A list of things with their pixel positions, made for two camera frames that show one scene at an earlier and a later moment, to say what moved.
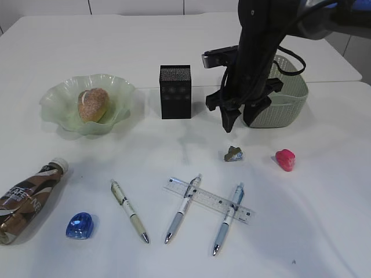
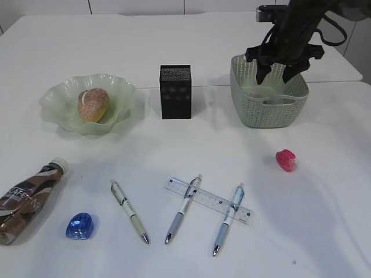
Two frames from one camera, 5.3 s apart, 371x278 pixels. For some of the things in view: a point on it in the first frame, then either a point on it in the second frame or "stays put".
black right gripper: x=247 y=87 -> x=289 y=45
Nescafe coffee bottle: x=21 y=206 stays put
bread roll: x=93 y=103 stays put
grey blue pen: x=193 y=187 stays put
